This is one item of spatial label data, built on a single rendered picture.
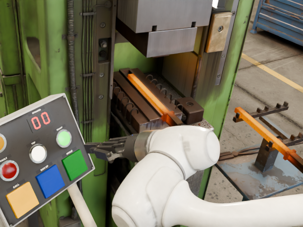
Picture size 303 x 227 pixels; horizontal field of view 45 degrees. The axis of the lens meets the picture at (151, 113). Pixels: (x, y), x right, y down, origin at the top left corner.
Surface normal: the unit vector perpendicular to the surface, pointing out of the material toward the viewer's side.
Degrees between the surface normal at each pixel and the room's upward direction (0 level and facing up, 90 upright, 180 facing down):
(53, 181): 60
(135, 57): 90
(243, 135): 0
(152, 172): 8
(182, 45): 90
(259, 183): 0
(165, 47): 90
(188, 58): 90
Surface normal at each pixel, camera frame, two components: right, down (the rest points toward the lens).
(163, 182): 0.05, -0.71
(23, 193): 0.74, -0.07
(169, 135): -0.46, -0.77
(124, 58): 0.47, 0.53
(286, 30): -0.77, 0.29
